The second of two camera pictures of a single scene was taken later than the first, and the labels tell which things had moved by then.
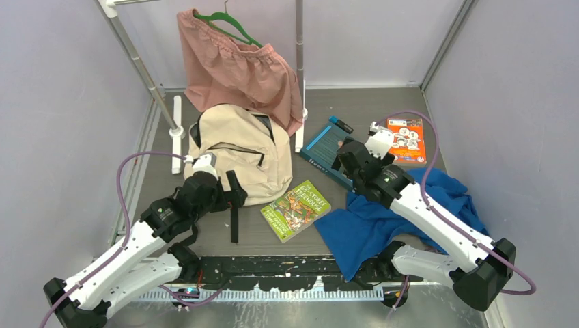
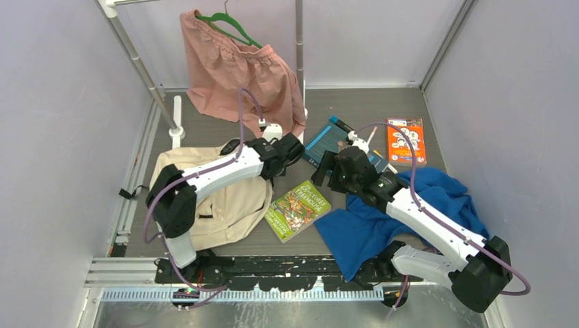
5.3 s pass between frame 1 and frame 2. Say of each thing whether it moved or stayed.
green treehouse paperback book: stayed
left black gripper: moved
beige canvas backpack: moved
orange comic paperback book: stayed
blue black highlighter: stayed
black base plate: stayed
